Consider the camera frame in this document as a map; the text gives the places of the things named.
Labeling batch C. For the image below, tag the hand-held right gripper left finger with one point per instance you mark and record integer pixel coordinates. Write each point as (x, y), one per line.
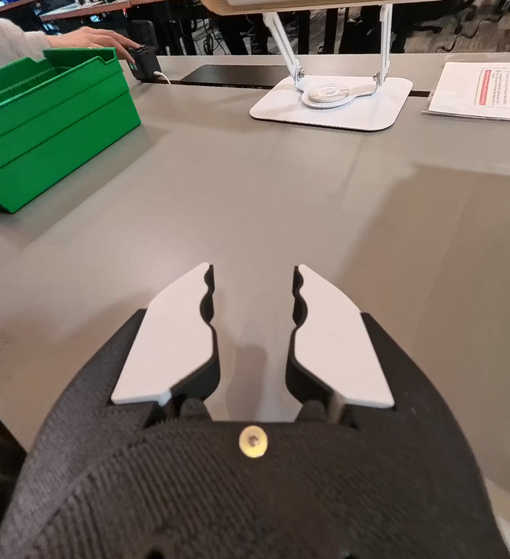
(167, 349)

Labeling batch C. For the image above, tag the black power cube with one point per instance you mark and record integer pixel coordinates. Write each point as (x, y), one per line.
(145, 65)

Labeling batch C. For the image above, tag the black desk panel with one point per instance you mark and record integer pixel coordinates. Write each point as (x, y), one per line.
(237, 75)

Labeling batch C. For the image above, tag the green plastic bin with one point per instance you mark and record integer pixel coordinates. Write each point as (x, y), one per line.
(62, 131)

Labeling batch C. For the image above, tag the grey desk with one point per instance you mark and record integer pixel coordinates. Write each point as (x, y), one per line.
(259, 196)

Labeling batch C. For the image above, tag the laminated paper sheet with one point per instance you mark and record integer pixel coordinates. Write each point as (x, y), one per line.
(460, 91)

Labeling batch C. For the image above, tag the white metal stand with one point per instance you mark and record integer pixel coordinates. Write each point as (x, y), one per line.
(368, 109)

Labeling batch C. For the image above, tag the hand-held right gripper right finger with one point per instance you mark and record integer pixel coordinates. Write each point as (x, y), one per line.
(342, 353)

